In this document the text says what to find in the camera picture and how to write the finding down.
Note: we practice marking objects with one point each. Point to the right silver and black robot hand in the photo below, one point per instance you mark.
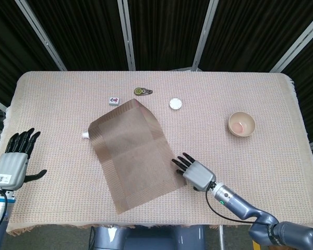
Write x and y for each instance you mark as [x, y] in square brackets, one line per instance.
[199, 175]

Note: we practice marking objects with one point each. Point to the brown woven placemat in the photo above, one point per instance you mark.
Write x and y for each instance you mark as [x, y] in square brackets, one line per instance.
[135, 161]

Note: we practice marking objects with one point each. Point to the blue and white toothpaste tube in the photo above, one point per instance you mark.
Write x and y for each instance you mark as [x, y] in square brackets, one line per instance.
[85, 135]

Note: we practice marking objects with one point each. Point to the beige woven tablecloth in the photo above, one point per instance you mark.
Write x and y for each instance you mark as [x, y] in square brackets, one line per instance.
[54, 104]

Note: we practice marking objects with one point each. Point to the olive correction tape dispenser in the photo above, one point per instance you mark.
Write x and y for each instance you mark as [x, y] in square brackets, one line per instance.
[139, 91]

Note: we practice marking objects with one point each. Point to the light brown bowl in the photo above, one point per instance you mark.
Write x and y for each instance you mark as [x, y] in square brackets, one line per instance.
[241, 121]

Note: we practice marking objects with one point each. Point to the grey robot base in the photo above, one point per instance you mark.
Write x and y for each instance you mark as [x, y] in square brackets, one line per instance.
[146, 239]

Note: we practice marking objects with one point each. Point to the left silver and black robot hand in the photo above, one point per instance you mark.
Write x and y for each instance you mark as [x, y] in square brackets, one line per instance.
[11, 169]

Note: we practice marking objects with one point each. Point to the white mahjong tile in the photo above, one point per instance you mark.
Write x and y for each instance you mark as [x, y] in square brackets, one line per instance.
[114, 100]

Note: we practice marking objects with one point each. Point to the dark fabric screen panel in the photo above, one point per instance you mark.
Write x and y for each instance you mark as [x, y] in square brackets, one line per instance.
[7, 52]
[255, 31]
[310, 91]
[167, 34]
[86, 34]

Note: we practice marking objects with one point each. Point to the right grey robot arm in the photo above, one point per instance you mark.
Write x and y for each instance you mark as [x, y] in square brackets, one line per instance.
[240, 205]

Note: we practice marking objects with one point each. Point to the white round cap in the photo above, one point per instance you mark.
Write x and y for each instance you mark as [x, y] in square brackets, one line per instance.
[175, 103]

